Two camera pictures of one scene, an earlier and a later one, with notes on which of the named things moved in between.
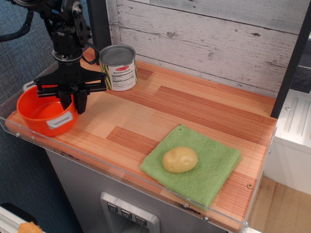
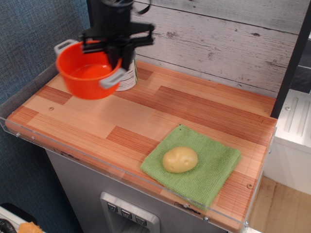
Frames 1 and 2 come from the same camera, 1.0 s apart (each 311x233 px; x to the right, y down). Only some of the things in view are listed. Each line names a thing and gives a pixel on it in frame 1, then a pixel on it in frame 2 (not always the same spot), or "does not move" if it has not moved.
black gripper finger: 80,98 -> 128,55
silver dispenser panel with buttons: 121,215 does not move
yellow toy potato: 180,159 does not move
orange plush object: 29,227 does not move
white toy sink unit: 289,161 does not move
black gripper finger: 65,100 -> 113,57
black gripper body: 70,76 -> 112,31
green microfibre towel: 215,161 does not move
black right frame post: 293,59 does not move
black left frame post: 99,24 does not move
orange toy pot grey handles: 45,116 -> 88,75
